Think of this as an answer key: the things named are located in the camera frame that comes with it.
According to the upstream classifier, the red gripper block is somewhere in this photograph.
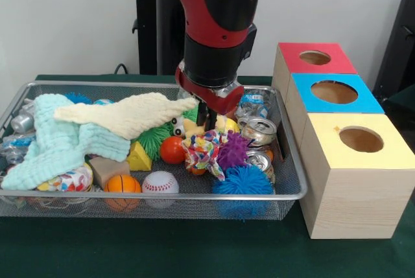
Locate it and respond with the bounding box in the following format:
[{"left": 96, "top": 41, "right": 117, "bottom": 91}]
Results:
[{"left": 174, "top": 64, "right": 244, "bottom": 130}]

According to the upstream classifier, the yellow plush duck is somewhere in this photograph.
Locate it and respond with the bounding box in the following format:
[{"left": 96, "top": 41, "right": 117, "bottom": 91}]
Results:
[{"left": 182, "top": 115, "right": 230, "bottom": 138}]

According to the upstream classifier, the colourful print cloth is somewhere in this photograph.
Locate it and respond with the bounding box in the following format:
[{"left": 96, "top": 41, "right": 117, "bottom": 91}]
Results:
[{"left": 181, "top": 128, "right": 230, "bottom": 181}]

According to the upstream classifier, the cream waffle cloth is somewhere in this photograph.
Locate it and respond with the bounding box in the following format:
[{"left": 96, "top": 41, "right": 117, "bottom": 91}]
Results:
[{"left": 53, "top": 92, "right": 198, "bottom": 139}]

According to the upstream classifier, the mint green waffle cloth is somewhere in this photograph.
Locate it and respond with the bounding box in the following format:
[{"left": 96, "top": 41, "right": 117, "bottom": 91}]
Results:
[{"left": 1, "top": 93, "right": 132, "bottom": 191}]

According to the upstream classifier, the wooden three-hole box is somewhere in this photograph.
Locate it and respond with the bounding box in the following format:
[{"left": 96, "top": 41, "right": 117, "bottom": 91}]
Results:
[{"left": 271, "top": 42, "right": 415, "bottom": 240}]

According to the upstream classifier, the silver mesh bin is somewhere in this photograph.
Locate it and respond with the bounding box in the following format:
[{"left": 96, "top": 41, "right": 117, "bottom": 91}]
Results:
[{"left": 0, "top": 80, "right": 309, "bottom": 219}]

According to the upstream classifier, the purple spiky ball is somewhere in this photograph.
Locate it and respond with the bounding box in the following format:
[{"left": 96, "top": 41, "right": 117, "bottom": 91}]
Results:
[{"left": 216, "top": 132, "right": 252, "bottom": 168}]

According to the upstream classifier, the red ball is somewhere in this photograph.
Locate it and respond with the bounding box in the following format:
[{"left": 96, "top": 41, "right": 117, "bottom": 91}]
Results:
[{"left": 160, "top": 136, "right": 186, "bottom": 165}]

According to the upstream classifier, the crushed can with gold print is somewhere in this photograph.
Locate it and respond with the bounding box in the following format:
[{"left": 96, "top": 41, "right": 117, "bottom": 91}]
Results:
[{"left": 241, "top": 117, "right": 278, "bottom": 146}]

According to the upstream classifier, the green fuzzy toy with eyes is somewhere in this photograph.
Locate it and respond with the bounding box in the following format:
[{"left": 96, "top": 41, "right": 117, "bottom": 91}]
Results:
[{"left": 130, "top": 109, "right": 200, "bottom": 156}]

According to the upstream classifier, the crushed silver can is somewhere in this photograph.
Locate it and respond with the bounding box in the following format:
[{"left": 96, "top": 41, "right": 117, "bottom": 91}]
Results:
[{"left": 244, "top": 150, "right": 276, "bottom": 183}]

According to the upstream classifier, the blue fuzzy ball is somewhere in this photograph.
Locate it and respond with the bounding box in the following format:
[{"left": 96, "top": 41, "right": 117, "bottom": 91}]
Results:
[{"left": 212, "top": 165, "right": 275, "bottom": 219}]

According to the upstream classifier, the white toy baseball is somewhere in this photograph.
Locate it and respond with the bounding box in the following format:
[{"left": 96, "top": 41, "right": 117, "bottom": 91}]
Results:
[{"left": 141, "top": 170, "right": 180, "bottom": 208}]

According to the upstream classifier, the orange toy basketball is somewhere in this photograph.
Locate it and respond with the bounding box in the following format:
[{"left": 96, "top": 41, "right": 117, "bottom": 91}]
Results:
[{"left": 103, "top": 174, "right": 143, "bottom": 211}]

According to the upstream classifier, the dark green tablecloth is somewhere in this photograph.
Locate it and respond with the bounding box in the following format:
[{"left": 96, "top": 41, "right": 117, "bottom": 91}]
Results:
[
  {"left": 0, "top": 73, "right": 415, "bottom": 278},
  {"left": 387, "top": 88, "right": 415, "bottom": 120}
]

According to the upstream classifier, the black chair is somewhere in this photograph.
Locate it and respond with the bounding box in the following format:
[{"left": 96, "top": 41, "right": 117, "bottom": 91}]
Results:
[{"left": 372, "top": 0, "right": 415, "bottom": 97}]

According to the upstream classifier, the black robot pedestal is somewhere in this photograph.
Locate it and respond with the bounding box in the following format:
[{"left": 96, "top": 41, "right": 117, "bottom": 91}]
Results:
[{"left": 124, "top": 0, "right": 187, "bottom": 76}]

